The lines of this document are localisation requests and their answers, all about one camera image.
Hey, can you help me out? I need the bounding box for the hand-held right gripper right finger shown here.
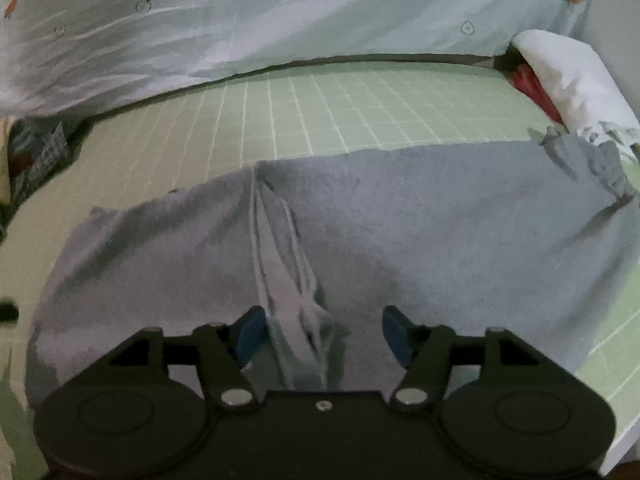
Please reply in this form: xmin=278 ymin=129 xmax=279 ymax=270
xmin=382 ymin=305 xmax=549 ymax=413

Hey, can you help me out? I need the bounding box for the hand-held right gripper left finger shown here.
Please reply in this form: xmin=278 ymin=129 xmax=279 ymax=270
xmin=102 ymin=306 xmax=269 ymax=413

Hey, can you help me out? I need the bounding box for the grey garment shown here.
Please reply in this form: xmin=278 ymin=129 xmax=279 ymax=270
xmin=25 ymin=132 xmax=640 ymax=411

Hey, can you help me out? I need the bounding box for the checked shirt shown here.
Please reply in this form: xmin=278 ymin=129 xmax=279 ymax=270
xmin=9 ymin=121 xmax=72 ymax=202

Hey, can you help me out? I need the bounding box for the green grid bed mat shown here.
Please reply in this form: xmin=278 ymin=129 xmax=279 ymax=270
xmin=0 ymin=62 xmax=640 ymax=480

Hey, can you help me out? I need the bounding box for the red garment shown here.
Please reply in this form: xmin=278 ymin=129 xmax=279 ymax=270
xmin=512 ymin=62 xmax=565 ymax=125

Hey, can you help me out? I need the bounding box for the white folded cloth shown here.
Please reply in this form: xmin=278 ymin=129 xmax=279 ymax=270
xmin=512 ymin=29 xmax=640 ymax=162

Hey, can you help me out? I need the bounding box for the carrot printed pale blue blanket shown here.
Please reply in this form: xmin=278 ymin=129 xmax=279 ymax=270
xmin=0 ymin=0 xmax=596 ymax=120

